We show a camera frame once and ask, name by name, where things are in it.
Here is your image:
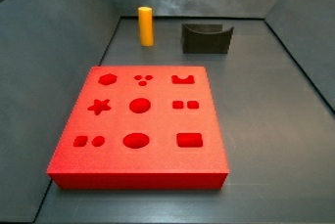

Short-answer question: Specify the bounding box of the yellow oval peg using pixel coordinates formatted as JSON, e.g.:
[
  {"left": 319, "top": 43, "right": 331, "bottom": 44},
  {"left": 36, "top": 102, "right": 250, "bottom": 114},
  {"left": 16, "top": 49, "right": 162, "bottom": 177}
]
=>
[{"left": 138, "top": 7, "right": 152, "bottom": 47}]

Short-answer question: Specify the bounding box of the red shape-sorting board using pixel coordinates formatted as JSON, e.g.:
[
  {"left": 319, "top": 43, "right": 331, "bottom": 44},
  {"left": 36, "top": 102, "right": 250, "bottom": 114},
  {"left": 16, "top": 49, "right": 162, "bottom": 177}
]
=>
[{"left": 47, "top": 66, "right": 229, "bottom": 189}]

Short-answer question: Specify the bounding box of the black curved holder bracket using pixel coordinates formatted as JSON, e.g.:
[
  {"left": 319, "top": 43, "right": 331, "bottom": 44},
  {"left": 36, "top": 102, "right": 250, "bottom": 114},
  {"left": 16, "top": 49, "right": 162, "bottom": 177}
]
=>
[{"left": 182, "top": 23, "right": 234, "bottom": 54}]

